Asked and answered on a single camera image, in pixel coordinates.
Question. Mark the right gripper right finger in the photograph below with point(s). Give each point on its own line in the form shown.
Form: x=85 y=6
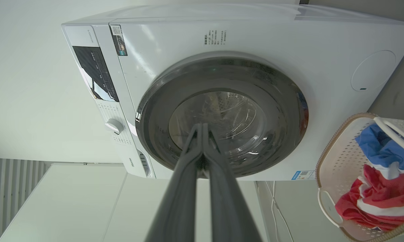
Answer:
x=228 y=201

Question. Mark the round white filter cover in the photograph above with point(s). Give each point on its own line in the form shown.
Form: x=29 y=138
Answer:
x=373 y=70

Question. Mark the blue energy label sticker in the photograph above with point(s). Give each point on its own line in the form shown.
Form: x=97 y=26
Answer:
x=302 y=175

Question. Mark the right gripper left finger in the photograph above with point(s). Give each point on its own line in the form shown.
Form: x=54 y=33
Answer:
x=181 y=188

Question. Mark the stainless steel washer drum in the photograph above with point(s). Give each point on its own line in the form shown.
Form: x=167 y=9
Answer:
x=228 y=114

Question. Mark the white washer control knob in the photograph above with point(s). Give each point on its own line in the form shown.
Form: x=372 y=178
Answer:
x=114 y=126

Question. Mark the round dark glass washer door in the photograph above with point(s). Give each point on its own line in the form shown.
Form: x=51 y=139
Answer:
x=154 y=117

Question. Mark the black qr code sticker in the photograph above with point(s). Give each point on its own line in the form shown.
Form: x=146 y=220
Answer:
x=119 y=42

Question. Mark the cream perforated laundry basket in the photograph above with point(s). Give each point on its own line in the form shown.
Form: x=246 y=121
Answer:
x=339 y=158

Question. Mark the black washer display panel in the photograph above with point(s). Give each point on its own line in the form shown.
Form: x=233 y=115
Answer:
x=94 y=70

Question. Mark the white front-load washing machine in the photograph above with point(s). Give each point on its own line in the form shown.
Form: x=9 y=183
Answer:
x=175 y=40

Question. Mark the red and white garment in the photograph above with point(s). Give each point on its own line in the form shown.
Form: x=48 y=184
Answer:
x=387 y=191

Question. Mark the grey slatted panel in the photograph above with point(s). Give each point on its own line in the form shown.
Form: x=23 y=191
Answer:
x=6 y=188

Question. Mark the blue and white garment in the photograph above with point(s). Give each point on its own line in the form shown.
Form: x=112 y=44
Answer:
x=380 y=148

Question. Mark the white cabinet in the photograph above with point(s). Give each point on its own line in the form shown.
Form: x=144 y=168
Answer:
x=70 y=205

